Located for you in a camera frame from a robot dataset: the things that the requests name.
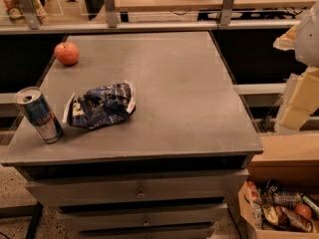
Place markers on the crumpled blue chip bag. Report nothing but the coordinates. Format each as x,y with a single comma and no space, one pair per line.
100,107

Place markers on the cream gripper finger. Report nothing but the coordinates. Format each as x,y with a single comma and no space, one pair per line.
287,41
304,100

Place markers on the red apple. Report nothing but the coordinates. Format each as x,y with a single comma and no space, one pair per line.
67,53

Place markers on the colourful box on shelf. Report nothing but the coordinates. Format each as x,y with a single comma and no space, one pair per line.
13,10

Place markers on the orange fruit in box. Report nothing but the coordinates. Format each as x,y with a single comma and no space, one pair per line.
303,210

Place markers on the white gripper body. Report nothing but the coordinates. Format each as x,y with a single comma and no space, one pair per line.
309,39

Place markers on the blue Red Bull can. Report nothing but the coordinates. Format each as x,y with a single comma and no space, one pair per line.
32,103

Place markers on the cardboard box of snacks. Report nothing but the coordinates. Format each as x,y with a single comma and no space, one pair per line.
267,208

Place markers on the metal railing frame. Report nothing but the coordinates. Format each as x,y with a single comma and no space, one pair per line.
116,16

